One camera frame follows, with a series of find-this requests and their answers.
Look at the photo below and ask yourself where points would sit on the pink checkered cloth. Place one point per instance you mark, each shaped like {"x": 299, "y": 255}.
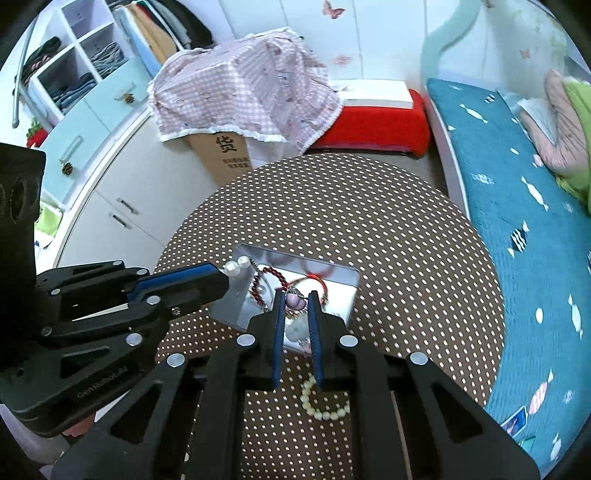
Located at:
{"x": 258, "y": 87}

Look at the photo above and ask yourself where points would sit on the silver metal tin box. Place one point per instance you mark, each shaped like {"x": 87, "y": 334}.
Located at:
{"x": 341, "y": 290}

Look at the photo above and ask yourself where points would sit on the teal drawer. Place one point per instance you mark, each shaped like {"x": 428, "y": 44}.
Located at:
{"x": 108, "y": 97}
{"x": 69, "y": 147}

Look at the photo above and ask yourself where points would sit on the pinecone drawer knob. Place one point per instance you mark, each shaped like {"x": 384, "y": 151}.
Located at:
{"x": 67, "y": 168}
{"x": 128, "y": 98}

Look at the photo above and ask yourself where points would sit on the white bed frame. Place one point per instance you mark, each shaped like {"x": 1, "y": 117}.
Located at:
{"x": 450, "y": 152}

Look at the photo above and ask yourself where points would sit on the white book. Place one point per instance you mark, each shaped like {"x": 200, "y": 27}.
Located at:
{"x": 374, "y": 92}

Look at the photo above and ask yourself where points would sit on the pale jade pendant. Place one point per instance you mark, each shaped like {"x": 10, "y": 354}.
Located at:
{"x": 296, "y": 331}

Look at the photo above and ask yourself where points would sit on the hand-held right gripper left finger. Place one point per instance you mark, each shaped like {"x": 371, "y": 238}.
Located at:
{"x": 278, "y": 344}

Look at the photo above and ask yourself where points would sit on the green blanket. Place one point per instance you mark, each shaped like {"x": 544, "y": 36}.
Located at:
{"x": 581, "y": 120}

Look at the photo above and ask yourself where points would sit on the folded blue jeans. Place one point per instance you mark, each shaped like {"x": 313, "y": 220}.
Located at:
{"x": 74, "y": 92}

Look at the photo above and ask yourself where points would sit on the red covered stool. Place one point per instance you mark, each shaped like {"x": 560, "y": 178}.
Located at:
{"x": 383, "y": 129}

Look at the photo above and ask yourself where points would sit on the cardboard box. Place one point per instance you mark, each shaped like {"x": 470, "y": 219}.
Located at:
{"x": 221, "y": 157}

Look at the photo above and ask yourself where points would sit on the pink blanket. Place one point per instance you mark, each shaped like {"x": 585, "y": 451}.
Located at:
{"x": 561, "y": 129}

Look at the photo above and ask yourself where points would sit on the dark folded clothes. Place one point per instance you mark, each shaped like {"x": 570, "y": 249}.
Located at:
{"x": 41, "y": 55}

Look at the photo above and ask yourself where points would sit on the smartphone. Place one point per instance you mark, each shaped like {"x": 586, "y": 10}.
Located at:
{"x": 515, "y": 421}

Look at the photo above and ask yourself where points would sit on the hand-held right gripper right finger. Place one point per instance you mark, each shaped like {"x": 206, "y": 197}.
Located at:
{"x": 315, "y": 344}

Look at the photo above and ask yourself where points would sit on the pink butterfly wall sticker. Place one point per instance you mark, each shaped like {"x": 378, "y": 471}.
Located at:
{"x": 333, "y": 9}

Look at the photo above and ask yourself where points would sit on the hanging clothes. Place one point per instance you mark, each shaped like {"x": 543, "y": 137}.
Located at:
{"x": 161, "y": 27}

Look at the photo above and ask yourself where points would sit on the green packet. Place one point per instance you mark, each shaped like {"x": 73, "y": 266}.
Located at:
{"x": 48, "y": 221}

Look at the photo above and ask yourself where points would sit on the white cloth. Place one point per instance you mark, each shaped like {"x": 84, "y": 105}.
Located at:
{"x": 538, "y": 113}

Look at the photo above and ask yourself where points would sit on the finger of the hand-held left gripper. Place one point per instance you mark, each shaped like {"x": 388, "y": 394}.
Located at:
{"x": 175, "y": 279}
{"x": 194, "y": 302}

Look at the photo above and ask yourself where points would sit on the folded grey jeans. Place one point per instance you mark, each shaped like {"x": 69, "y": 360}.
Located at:
{"x": 106, "y": 57}

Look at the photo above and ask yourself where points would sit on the teal printed bedsheet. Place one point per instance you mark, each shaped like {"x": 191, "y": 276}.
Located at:
{"x": 508, "y": 194}

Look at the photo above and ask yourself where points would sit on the red ornament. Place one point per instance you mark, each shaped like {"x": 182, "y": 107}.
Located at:
{"x": 37, "y": 136}

